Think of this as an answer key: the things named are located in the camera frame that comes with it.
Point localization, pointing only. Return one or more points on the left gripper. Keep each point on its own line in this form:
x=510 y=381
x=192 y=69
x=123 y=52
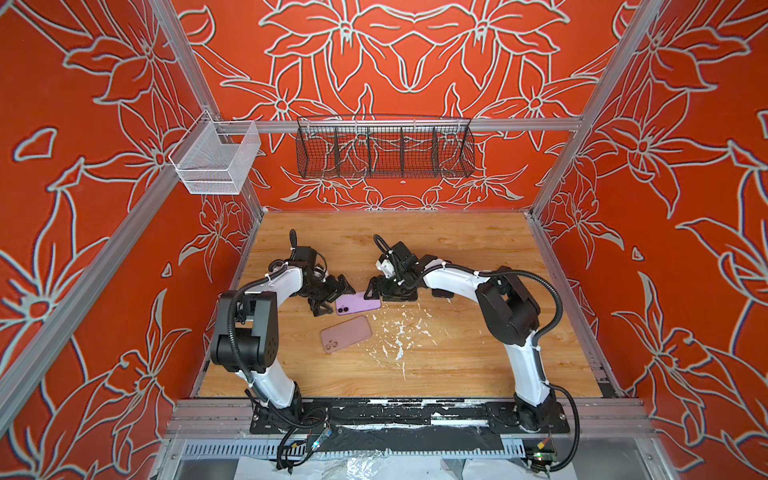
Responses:
x=332 y=291

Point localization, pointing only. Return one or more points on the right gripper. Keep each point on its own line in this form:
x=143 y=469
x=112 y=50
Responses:
x=378 y=280

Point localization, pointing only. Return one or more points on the purple phone case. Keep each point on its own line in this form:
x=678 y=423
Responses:
x=351 y=304

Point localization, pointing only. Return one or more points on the pink phone case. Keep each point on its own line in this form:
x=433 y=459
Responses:
x=345 y=334

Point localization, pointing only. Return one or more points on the dark phone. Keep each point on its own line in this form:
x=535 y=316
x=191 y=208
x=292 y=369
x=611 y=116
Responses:
x=441 y=293

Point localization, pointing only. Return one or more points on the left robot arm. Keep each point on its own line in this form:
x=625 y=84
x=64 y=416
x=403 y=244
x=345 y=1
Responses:
x=245 y=341

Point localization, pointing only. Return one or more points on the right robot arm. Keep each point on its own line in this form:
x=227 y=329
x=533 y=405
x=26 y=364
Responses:
x=510 y=312

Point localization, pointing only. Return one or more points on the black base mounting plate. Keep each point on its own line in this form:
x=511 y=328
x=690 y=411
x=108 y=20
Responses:
x=498 y=415

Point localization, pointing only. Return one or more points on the clear plastic bin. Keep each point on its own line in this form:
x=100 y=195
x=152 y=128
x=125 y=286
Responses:
x=215 y=157

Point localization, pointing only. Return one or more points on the black wire basket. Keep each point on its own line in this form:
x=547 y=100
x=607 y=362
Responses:
x=366 y=146

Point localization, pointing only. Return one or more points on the white cable duct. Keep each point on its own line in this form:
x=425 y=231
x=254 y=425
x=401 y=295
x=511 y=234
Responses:
x=266 y=449

